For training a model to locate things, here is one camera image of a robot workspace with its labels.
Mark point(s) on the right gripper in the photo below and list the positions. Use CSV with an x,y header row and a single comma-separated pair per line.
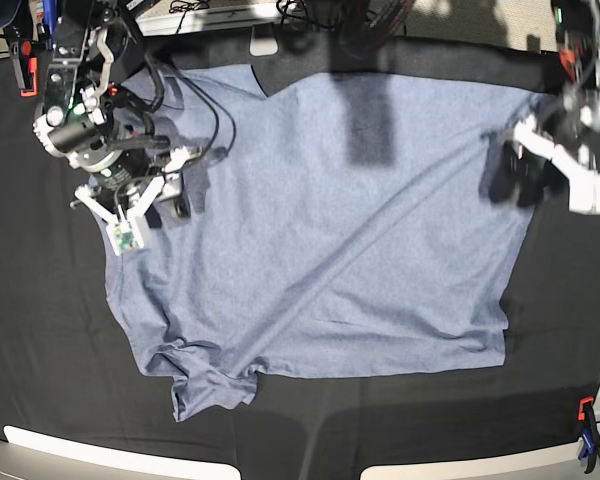
x,y
126,184

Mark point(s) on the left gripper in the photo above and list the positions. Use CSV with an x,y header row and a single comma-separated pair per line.
x,y
538,165

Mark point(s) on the blue-grey t-shirt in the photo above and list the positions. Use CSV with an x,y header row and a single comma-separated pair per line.
x,y
341,228

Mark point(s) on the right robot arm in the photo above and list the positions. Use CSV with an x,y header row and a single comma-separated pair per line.
x,y
102,127

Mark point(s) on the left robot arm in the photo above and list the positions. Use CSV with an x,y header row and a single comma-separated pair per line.
x,y
574,114

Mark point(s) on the black table cloth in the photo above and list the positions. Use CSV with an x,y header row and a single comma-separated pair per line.
x,y
66,368

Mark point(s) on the red-black clamp far left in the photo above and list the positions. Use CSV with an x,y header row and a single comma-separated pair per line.
x,y
25,67

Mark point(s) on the blue clamp far left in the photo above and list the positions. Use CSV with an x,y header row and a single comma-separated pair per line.
x,y
46,16

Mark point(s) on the red-blue clamp near right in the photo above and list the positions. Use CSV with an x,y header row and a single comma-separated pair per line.
x,y
588,434

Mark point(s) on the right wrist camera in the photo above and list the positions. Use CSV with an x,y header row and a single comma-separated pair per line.
x,y
124,237

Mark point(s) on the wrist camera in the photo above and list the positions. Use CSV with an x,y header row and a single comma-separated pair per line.
x,y
584,193
124,237

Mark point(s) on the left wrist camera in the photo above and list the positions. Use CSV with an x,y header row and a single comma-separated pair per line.
x,y
584,193

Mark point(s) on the white camera mount foot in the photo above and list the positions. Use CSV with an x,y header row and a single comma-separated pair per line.
x,y
263,42

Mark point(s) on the aluminium frame rail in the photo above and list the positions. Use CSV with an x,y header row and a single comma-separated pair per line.
x,y
159,22

